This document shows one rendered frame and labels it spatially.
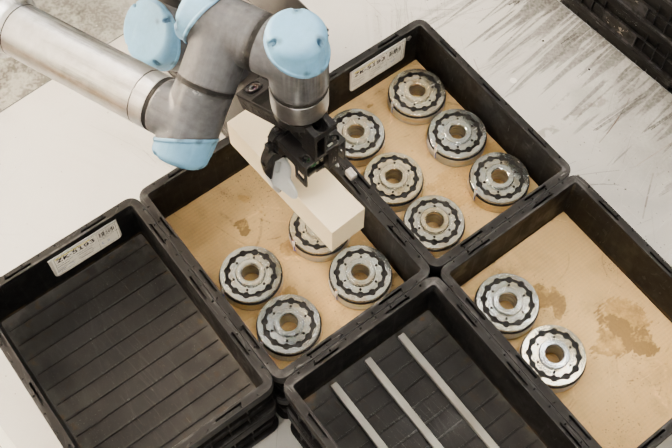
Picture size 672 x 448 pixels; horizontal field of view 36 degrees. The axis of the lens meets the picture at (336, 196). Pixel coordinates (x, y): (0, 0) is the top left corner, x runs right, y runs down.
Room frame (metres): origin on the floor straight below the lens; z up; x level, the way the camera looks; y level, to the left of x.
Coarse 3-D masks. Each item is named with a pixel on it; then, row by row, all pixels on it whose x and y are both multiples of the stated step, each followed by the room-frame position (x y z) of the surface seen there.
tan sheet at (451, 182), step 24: (360, 96) 1.05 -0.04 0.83; (384, 96) 1.05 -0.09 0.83; (384, 120) 1.00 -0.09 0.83; (408, 144) 0.95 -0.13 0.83; (360, 168) 0.90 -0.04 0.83; (432, 168) 0.90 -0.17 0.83; (456, 168) 0.90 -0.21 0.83; (432, 192) 0.85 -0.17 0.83; (456, 192) 0.85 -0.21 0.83; (528, 192) 0.85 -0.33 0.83; (480, 216) 0.80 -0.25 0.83
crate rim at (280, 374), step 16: (224, 144) 0.88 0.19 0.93; (176, 176) 0.82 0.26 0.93; (144, 192) 0.79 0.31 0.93; (368, 208) 0.77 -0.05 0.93; (160, 224) 0.74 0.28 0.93; (384, 224) 0.74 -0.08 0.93; (176, 240) 0.71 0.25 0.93; (400, 240) 0.71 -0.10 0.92; (192, 256) 0.68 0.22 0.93; (416, 256) 0.68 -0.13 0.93; (208, 288) 0.62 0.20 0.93; (400, 288) 0.63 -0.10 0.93; (224, 304) 0.60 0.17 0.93; (384, 304) 0.60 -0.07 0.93; (240, 320) 0.57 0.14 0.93; (352, 320) 0.57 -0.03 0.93; (336, 336) 0.55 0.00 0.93; (256, 352) 0.52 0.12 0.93; (320, 352) 0.52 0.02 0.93; (272, 368) 0.50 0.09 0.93; (288, 368) 0.50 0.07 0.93
